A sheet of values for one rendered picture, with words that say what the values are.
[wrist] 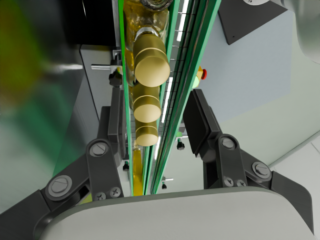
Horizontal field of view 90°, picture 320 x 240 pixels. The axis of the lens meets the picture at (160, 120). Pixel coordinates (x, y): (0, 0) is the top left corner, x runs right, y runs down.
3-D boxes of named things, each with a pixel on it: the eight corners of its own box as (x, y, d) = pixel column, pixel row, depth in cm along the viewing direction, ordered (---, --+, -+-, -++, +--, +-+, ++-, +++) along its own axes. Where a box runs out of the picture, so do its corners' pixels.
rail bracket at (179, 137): (172, 117, 65) (178, 145, 57) (189, 117, 66) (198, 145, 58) (170, 124, 68) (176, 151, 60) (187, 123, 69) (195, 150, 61)
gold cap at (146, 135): (140, 127, 28) (141, 149, 25) (130, 115, 26) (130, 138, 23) (159, 121, 28) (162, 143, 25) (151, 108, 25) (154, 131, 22)
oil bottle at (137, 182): (133, 175, 105) (134, 225, 87) (142, 174, 106) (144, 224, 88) (133, 178, 109) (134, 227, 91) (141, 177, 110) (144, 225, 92)
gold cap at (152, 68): (132, 32, 16) (133, 54, 13) (167, 35, 17) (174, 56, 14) (133, 64, 19) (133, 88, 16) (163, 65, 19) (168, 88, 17)
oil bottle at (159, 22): (125, -27, 30) (121, 11, 17) (155, -23, 31) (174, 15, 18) (126, 8, 34) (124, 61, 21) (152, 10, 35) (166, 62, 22)
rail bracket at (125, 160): (114, 141, 73) (111, 169, 65) (129, 140, 74) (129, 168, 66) (115, 145, 76) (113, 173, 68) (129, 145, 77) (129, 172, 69)
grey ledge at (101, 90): (85, 33, 46) (77, 53, 39) (117, 35, 47) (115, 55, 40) (116, 169, 118) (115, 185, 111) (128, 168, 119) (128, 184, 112)
